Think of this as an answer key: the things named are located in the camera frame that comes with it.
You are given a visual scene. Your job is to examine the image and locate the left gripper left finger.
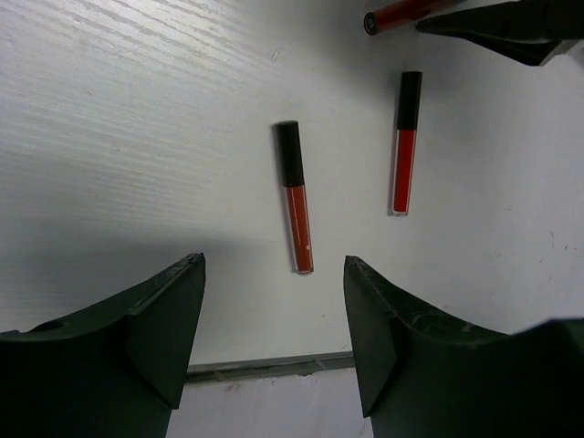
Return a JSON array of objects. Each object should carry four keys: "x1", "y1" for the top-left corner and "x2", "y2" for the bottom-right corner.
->
[{"x1": 1, "y1": 254, "x2": 205, "y2": 437}]

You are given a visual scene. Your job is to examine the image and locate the red lip gloss tube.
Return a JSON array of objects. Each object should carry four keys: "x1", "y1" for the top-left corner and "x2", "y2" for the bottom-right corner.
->
[{"x1": 363, "y1": 0, "x2": 464, "y2": 36}]

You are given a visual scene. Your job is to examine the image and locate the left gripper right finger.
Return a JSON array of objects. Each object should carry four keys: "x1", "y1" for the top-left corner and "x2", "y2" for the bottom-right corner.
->
[{"x1": 343, "y1": 256, "x2": 583, "y2": 437}]

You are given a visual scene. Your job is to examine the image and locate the dark red lip gloss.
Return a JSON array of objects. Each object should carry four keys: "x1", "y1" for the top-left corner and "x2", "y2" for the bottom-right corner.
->
[{"x1": 274, "y1": 120, "x2": 314, "y2": 276}]

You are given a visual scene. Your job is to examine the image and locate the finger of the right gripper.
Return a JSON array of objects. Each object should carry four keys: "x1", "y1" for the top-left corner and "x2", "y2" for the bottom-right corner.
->
[{"x1": 416, "y1": 1, "x2": 583, "y2": 67}]

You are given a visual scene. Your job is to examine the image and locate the orange red lip gloss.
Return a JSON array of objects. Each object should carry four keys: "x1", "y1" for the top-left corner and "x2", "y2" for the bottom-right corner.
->
[{"x1": 391, "y1": 71, "x2": 422, "y2": 216}]

